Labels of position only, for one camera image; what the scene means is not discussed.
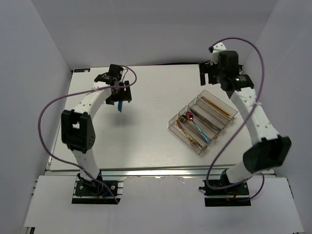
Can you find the iridescent purple spoon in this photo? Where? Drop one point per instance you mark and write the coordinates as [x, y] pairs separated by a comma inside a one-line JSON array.
[[190, 117]]

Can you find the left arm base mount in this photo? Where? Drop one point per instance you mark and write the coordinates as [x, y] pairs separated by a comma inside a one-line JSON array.
[[87, 193]]

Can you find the clear four-slot utensil organizer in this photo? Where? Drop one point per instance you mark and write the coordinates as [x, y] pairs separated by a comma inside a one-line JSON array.
[[213, 109]]

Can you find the blue knife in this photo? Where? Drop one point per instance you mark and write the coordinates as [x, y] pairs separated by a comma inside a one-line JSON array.
[[120, 103]]

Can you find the black knife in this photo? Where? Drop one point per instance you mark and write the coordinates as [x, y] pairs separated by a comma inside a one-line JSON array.
[[203, 119]]

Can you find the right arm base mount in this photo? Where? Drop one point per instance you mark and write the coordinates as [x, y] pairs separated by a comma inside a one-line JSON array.
[[237, 196]]

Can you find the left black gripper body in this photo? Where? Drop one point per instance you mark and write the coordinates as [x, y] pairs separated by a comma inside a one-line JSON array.
[[120, 95]]

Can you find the aluminium table rail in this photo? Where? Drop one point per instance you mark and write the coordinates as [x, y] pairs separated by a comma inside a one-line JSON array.
[[155, 172]]

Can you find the orange chopstick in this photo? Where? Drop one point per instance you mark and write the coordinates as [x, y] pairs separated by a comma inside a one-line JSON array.
[[217, 107]]

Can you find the blue chopstick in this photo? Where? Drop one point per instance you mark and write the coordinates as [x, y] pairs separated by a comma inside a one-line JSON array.
[[214, 108]]

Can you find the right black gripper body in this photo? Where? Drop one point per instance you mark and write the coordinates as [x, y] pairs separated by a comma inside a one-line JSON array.
[[221, 74]]

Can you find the gold fork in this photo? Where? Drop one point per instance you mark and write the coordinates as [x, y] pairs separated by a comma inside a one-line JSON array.
[[189, 135]]

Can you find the left blue corner sticker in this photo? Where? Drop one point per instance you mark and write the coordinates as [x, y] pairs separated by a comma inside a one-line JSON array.
[[81, 70]]

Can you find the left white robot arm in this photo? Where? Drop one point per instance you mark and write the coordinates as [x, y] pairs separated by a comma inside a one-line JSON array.
[[77, 130]]

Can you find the black spoon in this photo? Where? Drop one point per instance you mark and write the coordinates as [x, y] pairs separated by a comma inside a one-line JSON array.
[[193, 129]]

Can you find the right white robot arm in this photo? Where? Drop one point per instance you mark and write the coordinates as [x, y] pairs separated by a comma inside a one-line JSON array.
[[269, 149]]

